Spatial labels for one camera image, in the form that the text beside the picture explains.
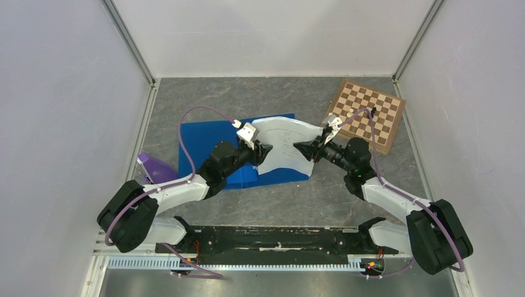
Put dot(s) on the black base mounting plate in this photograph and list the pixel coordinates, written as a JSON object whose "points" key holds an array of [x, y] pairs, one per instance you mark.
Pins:
{"points": [[277, 245]]}

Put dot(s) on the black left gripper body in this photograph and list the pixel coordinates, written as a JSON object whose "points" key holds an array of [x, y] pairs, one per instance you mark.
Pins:
{"points": [[244, 154]]}

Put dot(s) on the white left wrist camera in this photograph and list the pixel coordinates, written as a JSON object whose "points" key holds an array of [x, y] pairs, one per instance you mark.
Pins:
{"points": [[245, 132]]}

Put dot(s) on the white paper sheet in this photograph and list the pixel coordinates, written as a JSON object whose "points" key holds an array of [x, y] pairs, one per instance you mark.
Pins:
{"points": [[282, 133]]}

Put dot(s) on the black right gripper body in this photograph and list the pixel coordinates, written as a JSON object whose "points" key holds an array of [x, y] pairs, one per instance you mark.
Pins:
{"points": [[330, 152]]}

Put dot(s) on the white slotted cable duct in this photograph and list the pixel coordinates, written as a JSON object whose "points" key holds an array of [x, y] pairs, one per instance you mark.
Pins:
{"points": [[176, 264]]}

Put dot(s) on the aluminium frame post left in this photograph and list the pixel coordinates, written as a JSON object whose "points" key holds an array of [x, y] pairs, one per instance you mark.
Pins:
{"points": [[126, 36]]}

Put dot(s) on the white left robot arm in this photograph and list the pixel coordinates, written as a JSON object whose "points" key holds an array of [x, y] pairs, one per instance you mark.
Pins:
{"points": [[131, 216]]}

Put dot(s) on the blue plastic folder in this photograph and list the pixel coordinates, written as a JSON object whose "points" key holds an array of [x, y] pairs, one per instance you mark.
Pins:
{"points": [[200, 138]]}

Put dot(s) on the aluminium frame post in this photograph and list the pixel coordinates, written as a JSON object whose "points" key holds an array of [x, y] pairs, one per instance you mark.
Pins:
{"points": [[126, 36], [417, 39]]}

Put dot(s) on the wooden chessboard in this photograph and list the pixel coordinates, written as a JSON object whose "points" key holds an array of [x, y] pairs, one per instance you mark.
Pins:
{"points": [[385, 121]]}

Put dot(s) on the aluminium frame post right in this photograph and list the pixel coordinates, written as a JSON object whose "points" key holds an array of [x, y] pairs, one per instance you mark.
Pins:
{"points": [[417, 39]]}

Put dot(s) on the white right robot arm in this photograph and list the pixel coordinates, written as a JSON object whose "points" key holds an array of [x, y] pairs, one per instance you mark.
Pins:
{"points": [[430, 232]]}

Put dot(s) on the purple plastic object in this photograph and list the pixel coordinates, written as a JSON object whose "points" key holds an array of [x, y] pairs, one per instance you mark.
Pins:
{"points": [[155, 170]]}

